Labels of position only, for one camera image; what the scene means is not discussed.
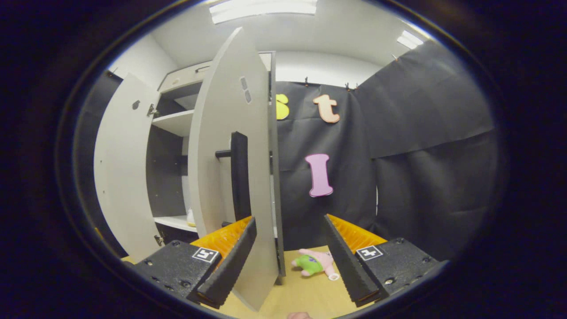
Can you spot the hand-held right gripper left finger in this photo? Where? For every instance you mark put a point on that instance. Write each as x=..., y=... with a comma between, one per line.
x=232, y=266

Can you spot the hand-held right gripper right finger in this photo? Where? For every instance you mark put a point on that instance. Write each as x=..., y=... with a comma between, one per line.
x=350, y=266

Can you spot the white cabinet door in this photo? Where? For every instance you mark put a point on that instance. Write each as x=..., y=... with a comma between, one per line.
x=212, y=155
x=124, y=177

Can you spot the white shoe cabinet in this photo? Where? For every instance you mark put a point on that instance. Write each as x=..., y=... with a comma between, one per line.
x=177, y=122

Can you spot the green pink plush toy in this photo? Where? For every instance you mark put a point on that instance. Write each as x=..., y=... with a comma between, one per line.
x=310, y=263

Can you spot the small ceiling light panel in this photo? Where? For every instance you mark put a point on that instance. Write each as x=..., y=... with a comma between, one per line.
x=409, y=40

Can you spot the long ceiling light panel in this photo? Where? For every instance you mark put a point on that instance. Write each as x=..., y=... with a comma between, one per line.
x=261, y=9

